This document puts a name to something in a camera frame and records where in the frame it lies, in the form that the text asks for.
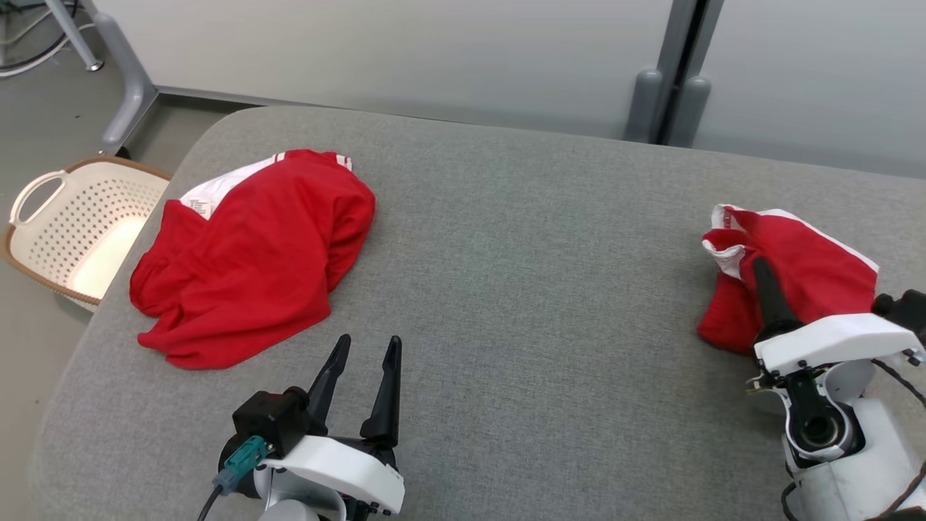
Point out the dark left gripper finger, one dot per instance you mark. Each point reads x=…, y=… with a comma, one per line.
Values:
x=327, y=391
x=387, y=405

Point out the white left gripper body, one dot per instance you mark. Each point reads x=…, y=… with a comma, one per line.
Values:
x=340, y=467

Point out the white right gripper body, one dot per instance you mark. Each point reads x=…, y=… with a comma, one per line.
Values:
x=832, y=340

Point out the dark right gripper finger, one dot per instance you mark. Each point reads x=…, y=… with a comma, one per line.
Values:
x=772, y=307

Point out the red shorts with white trim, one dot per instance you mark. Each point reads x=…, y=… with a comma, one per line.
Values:
x=817, y=275

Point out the red Bulls jersey white sleeves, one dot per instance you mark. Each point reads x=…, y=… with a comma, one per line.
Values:
x=253, y=275

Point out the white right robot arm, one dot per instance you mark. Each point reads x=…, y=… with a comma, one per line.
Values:
x=861, y=463

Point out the cream perforated laundry basket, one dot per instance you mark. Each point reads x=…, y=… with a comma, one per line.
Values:
x=72, y=231

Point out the thin metal leg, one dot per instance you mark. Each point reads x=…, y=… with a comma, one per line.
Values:
x=72, y=36

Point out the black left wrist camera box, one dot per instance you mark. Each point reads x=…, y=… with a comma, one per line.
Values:
x=271, y=420

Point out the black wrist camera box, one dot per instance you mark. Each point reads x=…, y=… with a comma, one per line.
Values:
x=904, y=311
x=271, y=420

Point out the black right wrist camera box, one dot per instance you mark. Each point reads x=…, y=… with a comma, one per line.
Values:
x=904, y=311

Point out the grey partition post with feet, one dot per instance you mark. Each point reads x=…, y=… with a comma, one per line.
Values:
x=642, y=108

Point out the grey curved frame leg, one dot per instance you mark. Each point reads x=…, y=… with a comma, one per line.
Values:
x=134, y=94

